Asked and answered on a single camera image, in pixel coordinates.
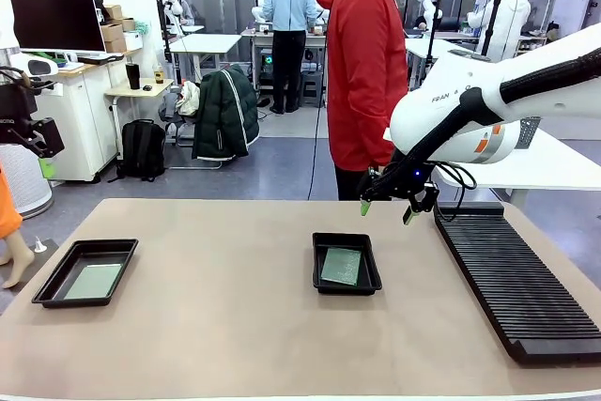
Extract man in light blue shirt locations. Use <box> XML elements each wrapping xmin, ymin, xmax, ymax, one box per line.
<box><xmin>261</xmin><ymin>0</ymin><xmax>318</xmax><ymax>115</ymax></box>

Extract black computer tower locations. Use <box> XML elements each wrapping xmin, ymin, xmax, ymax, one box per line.
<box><xmin>258</xmin><ymin>48</ymin><xmax>274</xmax><ymax>87</ymax></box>

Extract white cylindrical air purifier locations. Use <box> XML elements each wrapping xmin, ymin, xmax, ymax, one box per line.
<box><xmin>0</xmin><ymin>141</ymin><xmax>54</xmax><ymax>220</ymax></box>

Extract green perforated circuit board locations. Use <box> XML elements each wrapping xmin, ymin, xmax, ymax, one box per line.
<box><xmin>320</xmin><ymin>246</ymin><xmax>362</xmax><ymax>287</ymax></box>
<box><xmin>63</xmin><ymin>263</ymin><xmax>124</xmax><ymax>301</ymax></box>

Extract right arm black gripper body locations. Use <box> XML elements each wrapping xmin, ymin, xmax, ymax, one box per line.
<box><xmin>361</xmin><ymin>151</ymin><xmax>440</xmax><ymax>200</ymax></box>

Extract black keyboard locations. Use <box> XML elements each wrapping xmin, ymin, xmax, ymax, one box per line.
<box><xmin>77</xmin><ymin>54</ymin><xmax>126</xmax><ymax>66</ymax></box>

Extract black tumbler cup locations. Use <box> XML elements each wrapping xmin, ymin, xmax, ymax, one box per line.
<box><xmin>124</xmin><ymin>62</ymin><xmax>142</xmax><ymax>91</ymax></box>

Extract small wood top side table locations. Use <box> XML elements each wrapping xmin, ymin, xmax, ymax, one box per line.
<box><xmin>103</xmin><ymin>77</ymin><xmax>175</xmax><ymax>162</ymax></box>

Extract black plastic ESD tray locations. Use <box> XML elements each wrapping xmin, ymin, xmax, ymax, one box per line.
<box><xmin>31</xmin><ymin>239</ymin><xmax>140</xmax><ymax>310</ymax></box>
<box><xmin>312</xmin><ymin>232</ymin><xmax>383</xmax><ymax>297</ymax></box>

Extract grey mesh basket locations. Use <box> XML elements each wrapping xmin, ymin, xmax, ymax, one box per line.
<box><xmin>518</xmin><ymin>116</ymin><xmax>540</xmax><ymax>151</ymax></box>

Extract dark green padded jacket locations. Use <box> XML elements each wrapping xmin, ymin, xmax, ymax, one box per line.
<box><xmin>191</xmin><ymin>65</ymin><xmax>261</xmax><ymax>162</ymax></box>

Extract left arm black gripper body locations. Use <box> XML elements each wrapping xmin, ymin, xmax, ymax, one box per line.
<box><xmin>0</xmin><ymin>85</ymin><xmax>39</xmax><ymax>145</ymax></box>

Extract black slotted board rack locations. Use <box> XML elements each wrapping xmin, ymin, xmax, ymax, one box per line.
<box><xmin>434</xmin><ymin>202</ymin><xmax>601</xmax><ymax>365</ymax></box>

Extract black computer monitor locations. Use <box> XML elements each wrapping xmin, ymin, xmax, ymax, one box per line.
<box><xmin>8</xmin><ymin>0</ymin><xmax>107</xmax><ymax>54</ymax></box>

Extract large white work table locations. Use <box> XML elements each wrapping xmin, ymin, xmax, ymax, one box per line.
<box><xmin>436</xmin><ymin>128</ymin><xmax>601</xmax><ymax>208</ymax></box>

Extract black backpack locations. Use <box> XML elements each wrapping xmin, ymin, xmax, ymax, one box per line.
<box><xmin>115</xmin><ymin>118</ymin><xmax>167</xmax><ymax>182</ymax></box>

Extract white cabinet desk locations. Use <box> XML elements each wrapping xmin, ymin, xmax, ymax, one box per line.
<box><xmin>35</xmin><ymin>51</ymin><xmax>126</xmax><ymax>184</ymax></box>

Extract orange garment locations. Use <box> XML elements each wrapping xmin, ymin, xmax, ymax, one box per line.
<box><xmin>0</xmin><ymin>163</ymin><xmax>23</xmax><ymax>239</ymax></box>

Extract grey step stool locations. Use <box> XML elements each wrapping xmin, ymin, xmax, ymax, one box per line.
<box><xmin>300</xmin><ymin>69</ymin><xmax>325</xmax><ymax>109</ymax></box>

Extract white office table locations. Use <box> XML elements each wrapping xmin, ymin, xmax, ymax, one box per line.
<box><xmin>167</xmin><ymin>33</ymin><xmax>243</xmax><ymax>92</ymax></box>

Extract white cloth bag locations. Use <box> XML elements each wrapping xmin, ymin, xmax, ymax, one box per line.
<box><xmin>177</xmin><ymin>80</ymin><xmax>202</xmax><ymax>116</ymax></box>

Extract black tripod stand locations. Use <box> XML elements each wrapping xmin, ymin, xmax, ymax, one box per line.
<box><xmin>478</xmin><ymin>0</ymin><xmax>506</xmax><ymax>57</ymax></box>

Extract person in white coat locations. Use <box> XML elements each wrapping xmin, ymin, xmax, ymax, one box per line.
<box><xmin>467</xmin><ymin>0</ymin><xmax>532</xmax><ymax>62</ymax></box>

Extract person in red jacket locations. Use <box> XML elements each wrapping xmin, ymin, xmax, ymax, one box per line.
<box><xmin>314</xmin><ymin>0</ymin><xmax>436</xmax><ymax>202</ymax></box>

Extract beige mannequin leg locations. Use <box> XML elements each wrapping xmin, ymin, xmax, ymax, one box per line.
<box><xmin>0</xmin><ymin>231</ymin><xmax>37</xmax><ymax>290</ymax></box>

